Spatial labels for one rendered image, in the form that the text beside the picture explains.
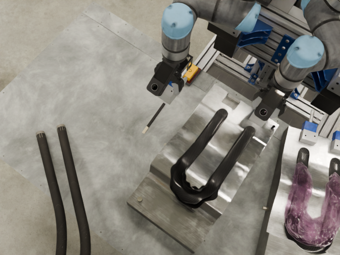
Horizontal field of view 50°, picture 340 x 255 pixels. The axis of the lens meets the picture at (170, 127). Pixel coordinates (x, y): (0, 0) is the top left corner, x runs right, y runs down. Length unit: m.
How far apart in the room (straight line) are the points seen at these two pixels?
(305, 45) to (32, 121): 0.93
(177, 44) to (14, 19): 1.88
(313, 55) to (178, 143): 0.49
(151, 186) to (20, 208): 1.12
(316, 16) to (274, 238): 0.63
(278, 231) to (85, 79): 0.85
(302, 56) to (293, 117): 1.18
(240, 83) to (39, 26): 1.36
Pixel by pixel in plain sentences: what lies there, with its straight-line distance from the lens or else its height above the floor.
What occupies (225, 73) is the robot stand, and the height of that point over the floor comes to 0.21.
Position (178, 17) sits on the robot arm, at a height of 1.30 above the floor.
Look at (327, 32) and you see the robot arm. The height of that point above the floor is 1.26.
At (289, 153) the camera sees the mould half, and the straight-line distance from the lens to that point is 1.29.
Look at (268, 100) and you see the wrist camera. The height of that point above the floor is 1.08.
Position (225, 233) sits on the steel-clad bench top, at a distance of 1.23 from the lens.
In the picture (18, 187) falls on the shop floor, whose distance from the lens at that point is 2.19.
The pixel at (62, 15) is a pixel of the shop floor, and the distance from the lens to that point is 2.64.
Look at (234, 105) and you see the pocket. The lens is 1.29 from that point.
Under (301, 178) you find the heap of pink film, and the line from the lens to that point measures 1.22.
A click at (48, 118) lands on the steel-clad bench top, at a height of 0.80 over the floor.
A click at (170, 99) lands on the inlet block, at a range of 1.19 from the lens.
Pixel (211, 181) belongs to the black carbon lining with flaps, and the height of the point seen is 0.92.
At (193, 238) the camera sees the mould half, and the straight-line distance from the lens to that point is 1.16.
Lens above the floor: 2.01
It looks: 68 degrees down
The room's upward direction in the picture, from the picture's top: 6 degrees clockwise
